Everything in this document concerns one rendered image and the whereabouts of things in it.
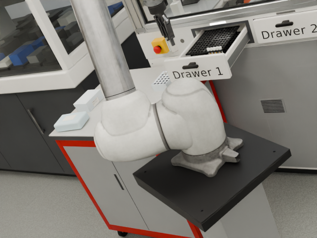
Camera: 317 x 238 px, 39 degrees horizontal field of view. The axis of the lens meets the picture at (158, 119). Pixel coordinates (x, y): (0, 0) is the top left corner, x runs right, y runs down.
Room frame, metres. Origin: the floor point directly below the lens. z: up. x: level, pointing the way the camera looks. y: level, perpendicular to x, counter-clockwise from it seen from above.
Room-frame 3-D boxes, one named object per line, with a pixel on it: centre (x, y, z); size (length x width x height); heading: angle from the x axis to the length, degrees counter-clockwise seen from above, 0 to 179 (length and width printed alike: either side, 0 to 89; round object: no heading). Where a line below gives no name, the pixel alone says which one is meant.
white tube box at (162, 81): (1.91, -0.11, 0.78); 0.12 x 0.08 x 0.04; 137
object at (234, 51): (1.84, -0.37, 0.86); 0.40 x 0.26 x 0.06; 138
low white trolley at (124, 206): (1.95, 0.09, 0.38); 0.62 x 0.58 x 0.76; 48
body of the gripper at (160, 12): (1.89, -0.19, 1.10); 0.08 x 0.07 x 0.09; 12
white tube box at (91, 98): (2.06, 0.28, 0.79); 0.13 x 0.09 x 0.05; 138
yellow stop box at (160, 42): (2.10, -0.16, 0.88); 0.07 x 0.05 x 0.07; 48
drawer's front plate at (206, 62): (1.69, -0.23, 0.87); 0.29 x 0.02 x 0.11; 48
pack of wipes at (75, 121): (1.92, 0.38, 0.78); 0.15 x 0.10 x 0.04; 58
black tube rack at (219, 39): (1.84, -0.36, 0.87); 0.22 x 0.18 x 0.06; 138
